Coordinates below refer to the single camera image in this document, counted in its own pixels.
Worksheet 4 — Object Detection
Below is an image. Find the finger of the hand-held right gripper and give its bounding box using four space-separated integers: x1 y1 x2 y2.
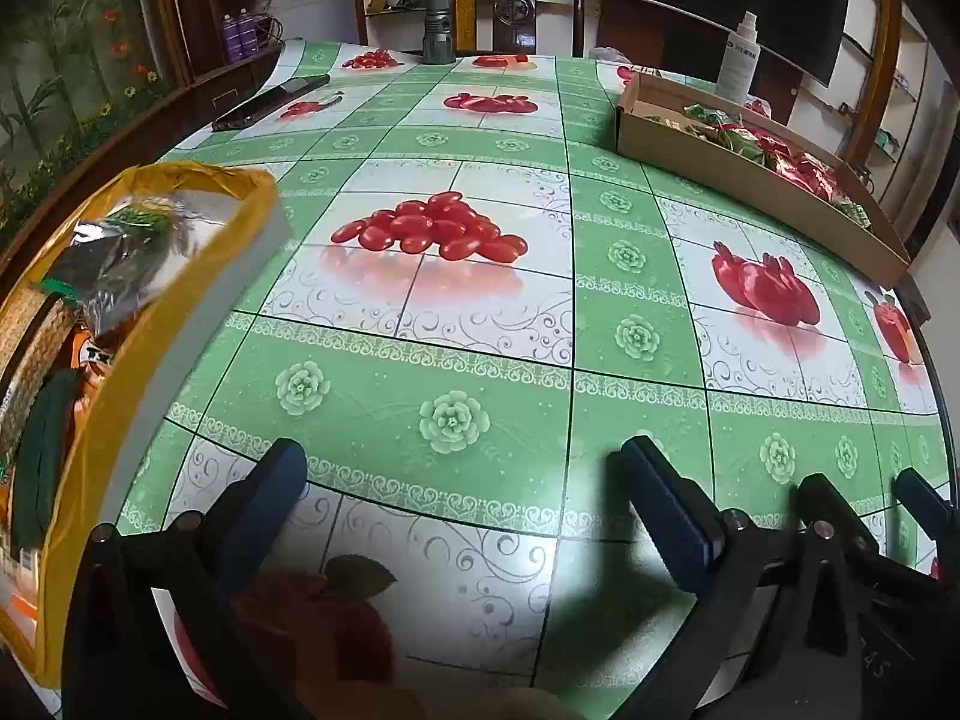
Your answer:
892 467 955 541
796 474 880 552

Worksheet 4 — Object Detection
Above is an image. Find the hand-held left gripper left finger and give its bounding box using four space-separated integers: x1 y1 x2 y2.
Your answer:
64 436 316 720

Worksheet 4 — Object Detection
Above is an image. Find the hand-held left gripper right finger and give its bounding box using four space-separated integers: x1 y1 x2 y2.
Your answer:
619 435 893 720

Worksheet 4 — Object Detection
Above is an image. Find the white tray with yellow rim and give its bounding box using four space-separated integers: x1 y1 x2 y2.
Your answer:
0 163 290 691

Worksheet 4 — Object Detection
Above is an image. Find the dark green snack packet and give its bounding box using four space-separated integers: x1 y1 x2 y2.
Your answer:
11 371 83 552

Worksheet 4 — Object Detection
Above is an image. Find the silver foil snack packet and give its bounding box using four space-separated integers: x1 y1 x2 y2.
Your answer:
71 191 248 338

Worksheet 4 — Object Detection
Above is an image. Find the long orange cracker packet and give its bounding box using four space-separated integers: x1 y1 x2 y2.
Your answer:
0 289 80 451

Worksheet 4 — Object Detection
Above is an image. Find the cardboard box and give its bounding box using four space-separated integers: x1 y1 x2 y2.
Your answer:
616 71 912 287

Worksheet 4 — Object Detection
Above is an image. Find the pile of red green packets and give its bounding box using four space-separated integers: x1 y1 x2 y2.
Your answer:
649 101 875 230

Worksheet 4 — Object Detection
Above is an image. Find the dark wooden cabinet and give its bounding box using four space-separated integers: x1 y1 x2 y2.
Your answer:
0 37 286 278

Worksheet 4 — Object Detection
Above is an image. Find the black smartphone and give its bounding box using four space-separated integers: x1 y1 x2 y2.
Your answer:
211 73 332 133

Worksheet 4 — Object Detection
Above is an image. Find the white spray bottle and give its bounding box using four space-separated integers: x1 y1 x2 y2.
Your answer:
716 11 762 104

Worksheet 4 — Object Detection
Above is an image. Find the dark wooden chair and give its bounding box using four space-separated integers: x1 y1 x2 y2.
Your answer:
427 0 601 57

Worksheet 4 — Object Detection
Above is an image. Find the grey flashlight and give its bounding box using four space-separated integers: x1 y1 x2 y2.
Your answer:
420 0 457 65

